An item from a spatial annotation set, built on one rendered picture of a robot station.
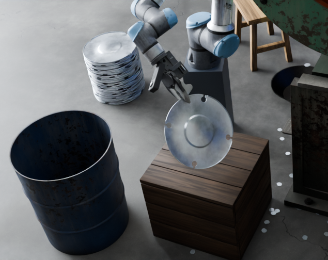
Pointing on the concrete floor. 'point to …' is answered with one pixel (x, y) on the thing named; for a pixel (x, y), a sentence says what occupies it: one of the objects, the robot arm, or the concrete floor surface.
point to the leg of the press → (314, 145)
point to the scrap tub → (72, 180)
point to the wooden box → (210, 197)
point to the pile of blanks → (117, 79)
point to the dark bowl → (282, 91)
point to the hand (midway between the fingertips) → (186, 101)
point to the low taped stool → (256, 16)
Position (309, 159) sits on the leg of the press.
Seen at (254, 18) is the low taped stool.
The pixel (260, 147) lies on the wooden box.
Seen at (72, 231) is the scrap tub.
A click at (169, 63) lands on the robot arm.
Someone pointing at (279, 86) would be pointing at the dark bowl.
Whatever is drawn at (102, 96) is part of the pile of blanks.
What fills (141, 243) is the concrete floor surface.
